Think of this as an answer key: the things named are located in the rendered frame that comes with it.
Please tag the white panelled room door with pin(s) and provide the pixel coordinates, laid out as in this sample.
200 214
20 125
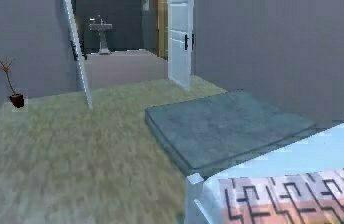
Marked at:
180 40

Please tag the patterned pink grey blanket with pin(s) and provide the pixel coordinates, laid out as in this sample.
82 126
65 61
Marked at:
293 200

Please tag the pale blue bed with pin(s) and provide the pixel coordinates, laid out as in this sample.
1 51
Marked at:
300 156

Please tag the bare twig plant dark pot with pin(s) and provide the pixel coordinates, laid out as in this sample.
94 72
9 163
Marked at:
16 99

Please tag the grey-green flat mattress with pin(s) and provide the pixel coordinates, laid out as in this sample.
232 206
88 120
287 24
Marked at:
226 126

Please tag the grey pedestal sink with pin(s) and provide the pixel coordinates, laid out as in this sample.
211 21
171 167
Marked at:
102 32

